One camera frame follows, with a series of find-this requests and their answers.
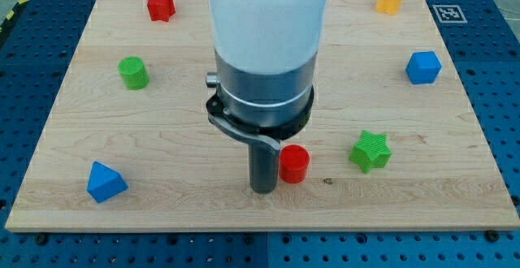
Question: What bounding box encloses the green cylinder block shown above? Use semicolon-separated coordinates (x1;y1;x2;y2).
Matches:
118;56;150;90

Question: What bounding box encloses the blue triangle block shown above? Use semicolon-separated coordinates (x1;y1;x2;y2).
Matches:
86;161;128;203

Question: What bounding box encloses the white fiducial marker tag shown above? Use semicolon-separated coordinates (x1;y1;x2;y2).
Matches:
432;4;467;24

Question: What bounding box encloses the blue hexagon block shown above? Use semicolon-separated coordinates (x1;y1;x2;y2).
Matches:
405;51;442;84

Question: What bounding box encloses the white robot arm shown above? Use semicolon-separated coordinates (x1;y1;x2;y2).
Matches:
206;0;327;193

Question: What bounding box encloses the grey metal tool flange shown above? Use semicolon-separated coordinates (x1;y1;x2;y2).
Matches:
206;51;317;140

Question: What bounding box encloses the red cylinder block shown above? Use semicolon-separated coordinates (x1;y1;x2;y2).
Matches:
279;145;310;184

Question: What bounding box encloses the red star block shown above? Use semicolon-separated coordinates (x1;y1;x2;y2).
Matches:
147;0;176;22

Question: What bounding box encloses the wooden board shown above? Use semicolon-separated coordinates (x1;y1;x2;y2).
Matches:
6;0;519;233

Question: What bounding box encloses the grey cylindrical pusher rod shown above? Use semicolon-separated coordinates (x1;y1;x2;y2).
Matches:
208;114;281;194

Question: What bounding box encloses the green star block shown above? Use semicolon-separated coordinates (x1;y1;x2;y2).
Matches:
349;130;392;174

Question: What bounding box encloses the yellow heart block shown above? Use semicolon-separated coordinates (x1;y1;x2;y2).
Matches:
375;0;402;15

